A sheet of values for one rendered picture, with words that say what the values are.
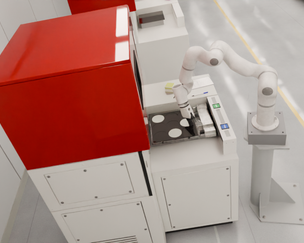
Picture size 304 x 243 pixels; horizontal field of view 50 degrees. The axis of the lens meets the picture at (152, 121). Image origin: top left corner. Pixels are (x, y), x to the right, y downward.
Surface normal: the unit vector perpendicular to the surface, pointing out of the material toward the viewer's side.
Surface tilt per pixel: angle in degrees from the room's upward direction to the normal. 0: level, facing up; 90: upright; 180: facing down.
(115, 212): 90
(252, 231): 0
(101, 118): 90
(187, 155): 0
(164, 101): 0
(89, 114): 90
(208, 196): 90
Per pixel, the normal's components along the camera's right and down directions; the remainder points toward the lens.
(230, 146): 0.07, 0.61
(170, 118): -0.16, -0.77
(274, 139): -0.19, 0.63
